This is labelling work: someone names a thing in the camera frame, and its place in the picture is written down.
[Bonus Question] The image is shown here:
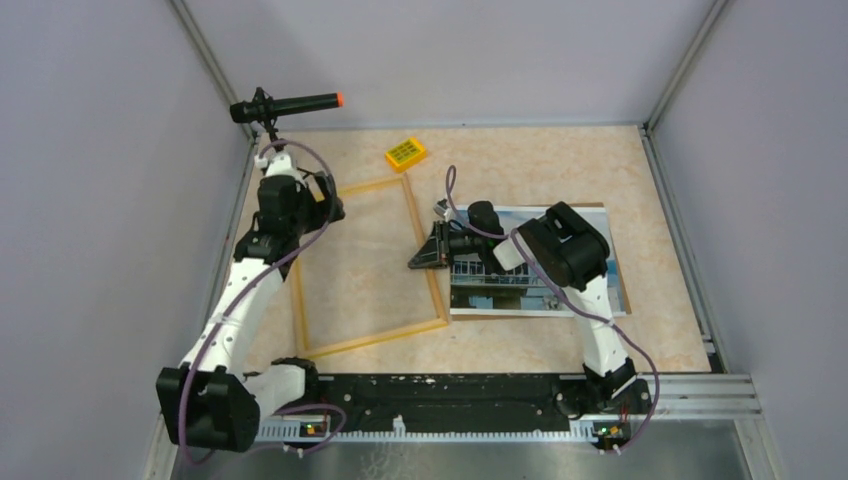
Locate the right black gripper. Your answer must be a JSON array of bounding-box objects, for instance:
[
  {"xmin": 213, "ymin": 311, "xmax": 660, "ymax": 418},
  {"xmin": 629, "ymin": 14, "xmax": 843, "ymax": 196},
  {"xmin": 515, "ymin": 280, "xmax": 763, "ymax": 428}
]
[{"xmin": 408, "ymin": 221, "xmax": 485, "ymax": 271}]

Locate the wooden yellow picture frame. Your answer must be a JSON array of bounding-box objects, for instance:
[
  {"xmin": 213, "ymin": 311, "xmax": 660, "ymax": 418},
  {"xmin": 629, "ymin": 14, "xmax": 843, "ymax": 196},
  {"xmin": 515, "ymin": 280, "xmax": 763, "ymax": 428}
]
[{"xmin": 289, "ymin": 174, "xmax": 448, "ymax": 358}]

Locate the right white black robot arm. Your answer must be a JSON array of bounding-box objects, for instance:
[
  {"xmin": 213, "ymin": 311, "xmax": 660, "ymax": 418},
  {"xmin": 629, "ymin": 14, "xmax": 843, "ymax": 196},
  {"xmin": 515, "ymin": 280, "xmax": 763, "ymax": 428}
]
[{"xmin": 428, "ymin": 201, "xmax": 637, "ymax": 412}]

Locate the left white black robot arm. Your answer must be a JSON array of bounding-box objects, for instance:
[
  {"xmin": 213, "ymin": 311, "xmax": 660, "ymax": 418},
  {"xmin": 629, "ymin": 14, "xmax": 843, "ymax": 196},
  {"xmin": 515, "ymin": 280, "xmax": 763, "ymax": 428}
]
[{"xmin": 156, "ymin": 174, "xmax": 449, "ymax": 452}]

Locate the yellow green toy block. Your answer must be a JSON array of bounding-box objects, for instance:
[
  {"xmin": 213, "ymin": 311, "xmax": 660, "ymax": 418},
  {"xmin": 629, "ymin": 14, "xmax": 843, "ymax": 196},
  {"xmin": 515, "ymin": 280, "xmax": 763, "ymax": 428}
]
[{"xmin": 384, "ymin": 137, "xmax": 428, "ymax": 174}]

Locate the black microphone on tripod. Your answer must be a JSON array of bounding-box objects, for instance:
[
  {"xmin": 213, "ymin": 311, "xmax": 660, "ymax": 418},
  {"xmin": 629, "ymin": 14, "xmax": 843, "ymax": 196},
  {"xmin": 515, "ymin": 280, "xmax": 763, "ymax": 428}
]
[{"xmin": 229, "ymin": 87, "xmax": 344, "ymax": 141}]

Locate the brown backing board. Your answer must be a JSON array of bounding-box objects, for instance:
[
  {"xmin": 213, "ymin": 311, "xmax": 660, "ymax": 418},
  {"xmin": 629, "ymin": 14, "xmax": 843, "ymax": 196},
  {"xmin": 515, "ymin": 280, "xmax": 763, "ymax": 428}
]
[{"xmin": 452, "ymin": 202, "xmax": 633, "ymax": 322}]

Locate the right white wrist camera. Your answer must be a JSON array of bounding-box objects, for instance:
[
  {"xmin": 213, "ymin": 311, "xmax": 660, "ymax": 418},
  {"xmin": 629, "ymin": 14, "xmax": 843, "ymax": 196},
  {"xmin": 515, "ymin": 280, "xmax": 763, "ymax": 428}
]
[{"xmin": 433, "ymin": 198, "xmax": 456, "ymax": 222}]

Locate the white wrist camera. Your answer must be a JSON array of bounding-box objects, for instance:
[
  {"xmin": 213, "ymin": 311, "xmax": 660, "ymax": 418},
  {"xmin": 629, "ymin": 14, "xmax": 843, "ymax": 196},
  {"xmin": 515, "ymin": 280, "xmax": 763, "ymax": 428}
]
[
  {"xmin": 433, "ymin": 198, "xmax": 456, "ymax": 222},
  {"xmin": 253, "ymin": 139, "xmax": 302, "ymax": 180}
]

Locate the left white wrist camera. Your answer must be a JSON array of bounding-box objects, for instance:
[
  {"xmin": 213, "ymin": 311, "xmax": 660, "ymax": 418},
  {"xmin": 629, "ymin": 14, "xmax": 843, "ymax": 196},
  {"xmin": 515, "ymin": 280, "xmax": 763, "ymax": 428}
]
[{"xmin": 253, "ymin": 139, "xmax": 302, "ymax": 180}]

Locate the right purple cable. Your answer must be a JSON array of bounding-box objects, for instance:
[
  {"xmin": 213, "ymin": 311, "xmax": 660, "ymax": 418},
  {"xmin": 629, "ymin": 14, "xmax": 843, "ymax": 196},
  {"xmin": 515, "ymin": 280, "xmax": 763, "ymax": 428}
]
[{"xmin": 445, "ymin": 164, "xmax": 662, "ymax": 455}]

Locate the purple cable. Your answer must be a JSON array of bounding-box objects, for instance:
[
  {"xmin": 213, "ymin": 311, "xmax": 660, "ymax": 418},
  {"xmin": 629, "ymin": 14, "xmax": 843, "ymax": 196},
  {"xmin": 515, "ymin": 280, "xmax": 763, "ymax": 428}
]
[
  {"xmin": 178, "ymin": 138, "xmax": 349, "ymax": 465},
  {"xmin": 445, "ymin": 164, "xmax": 662, "ymax": 455}
]

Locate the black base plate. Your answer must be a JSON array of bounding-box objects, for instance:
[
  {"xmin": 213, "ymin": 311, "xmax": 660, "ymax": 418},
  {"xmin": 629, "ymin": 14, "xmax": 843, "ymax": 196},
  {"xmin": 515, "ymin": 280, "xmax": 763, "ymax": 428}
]
[{"xmin": 258, "ymin": 372, "xmax": 654, "ymax": 436}]

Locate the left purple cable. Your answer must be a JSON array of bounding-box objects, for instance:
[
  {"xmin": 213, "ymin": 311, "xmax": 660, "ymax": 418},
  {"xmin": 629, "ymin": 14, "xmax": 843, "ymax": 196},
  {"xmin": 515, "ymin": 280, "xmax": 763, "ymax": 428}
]
[{"xmin": 178, "ymin": 138, "xmax": 349, "ymax": 465}]

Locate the aluminium front rail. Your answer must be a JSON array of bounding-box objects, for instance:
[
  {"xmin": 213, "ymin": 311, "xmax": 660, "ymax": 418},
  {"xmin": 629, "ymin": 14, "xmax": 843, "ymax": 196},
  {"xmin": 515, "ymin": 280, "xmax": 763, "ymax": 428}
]
[{"xmin": 144, "ymin": 373, "xmax": 781, "ymax": 479}]

